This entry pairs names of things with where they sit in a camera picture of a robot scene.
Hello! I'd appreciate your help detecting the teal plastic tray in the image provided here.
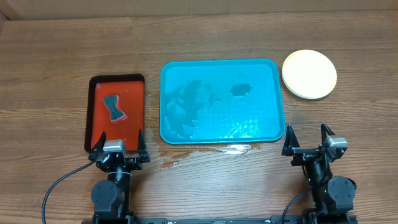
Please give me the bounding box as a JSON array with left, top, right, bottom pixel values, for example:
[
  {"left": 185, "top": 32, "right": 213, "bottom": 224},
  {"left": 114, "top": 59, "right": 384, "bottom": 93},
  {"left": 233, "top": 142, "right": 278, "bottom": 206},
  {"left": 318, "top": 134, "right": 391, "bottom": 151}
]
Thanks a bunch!
[{"left": 159, "top": 58, "right": 285, "bottom": 144}]

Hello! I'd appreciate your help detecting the red tray with black rim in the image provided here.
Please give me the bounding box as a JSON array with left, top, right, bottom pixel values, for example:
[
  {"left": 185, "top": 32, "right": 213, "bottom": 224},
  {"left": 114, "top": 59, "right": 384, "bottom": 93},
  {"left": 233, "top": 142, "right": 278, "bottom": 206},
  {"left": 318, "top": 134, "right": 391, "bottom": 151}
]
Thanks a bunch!
[{"left": 84, "top": 73, "right": 145, "bottom": 152}]

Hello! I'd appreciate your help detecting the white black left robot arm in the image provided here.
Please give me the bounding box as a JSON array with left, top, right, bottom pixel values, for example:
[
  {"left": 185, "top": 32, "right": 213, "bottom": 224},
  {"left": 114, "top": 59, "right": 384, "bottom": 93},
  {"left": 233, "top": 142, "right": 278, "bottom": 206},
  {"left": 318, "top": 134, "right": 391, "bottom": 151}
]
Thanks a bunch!
[{"left": 88, "top": 130, "right": 150, "bottom": 223}]

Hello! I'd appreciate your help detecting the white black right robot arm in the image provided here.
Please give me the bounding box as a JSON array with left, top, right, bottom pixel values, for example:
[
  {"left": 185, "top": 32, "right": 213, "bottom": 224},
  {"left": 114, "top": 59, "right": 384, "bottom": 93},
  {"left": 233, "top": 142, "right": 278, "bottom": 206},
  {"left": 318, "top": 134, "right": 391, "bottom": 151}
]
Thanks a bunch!
[{"left": 278, "top": 123, "right": 358, "bottom": 223}]

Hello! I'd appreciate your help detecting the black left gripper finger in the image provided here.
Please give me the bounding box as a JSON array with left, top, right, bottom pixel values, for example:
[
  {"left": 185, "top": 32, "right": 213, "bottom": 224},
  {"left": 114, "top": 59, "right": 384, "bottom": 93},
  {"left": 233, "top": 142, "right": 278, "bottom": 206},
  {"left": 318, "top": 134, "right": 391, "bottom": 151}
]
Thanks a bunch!
[
  {"left": 137, "top": 129, "right": 150, "bottom": 163},
  {"left": 88, "top": 132, "right": 106, "bottom": 161}
]

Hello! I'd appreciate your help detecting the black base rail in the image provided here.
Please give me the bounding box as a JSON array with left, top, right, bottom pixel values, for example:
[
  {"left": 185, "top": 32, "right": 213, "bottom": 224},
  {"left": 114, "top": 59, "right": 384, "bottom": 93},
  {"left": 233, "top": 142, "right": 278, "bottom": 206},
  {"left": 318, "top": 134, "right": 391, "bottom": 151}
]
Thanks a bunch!
[{"left": 82, "top": 214, "right": 358, "bottom": 224}]

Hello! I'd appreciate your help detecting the yellow-green plate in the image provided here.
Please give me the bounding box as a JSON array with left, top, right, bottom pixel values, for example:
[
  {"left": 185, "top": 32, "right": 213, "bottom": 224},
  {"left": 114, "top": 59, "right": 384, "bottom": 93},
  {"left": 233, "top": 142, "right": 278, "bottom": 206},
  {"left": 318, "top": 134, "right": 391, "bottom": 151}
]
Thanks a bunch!
[{"left": 282, "top": 49, "right": 337, "bottom": 100}]

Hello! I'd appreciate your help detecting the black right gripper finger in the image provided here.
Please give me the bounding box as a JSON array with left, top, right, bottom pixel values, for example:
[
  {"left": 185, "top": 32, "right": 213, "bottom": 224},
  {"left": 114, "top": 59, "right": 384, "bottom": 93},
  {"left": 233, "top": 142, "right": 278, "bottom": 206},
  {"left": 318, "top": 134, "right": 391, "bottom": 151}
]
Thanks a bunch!
[
  {"left": 282, "top": 124, "right": 300, "bottom": 156},
  {"left": 321, "top": 123, "right": 335, "bottom": 139}
]

